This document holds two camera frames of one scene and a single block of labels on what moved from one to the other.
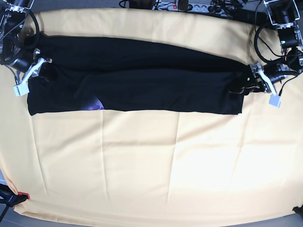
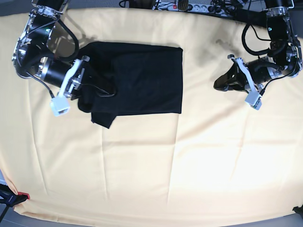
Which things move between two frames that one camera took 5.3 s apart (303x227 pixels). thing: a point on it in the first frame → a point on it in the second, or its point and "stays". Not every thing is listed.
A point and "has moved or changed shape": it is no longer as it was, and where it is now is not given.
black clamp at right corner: x=298 y=210 stays
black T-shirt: x=89 y=73 has moved or changed shape
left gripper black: x=23 y=62 → x=67 y=76
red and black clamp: x=10 y=198 stays
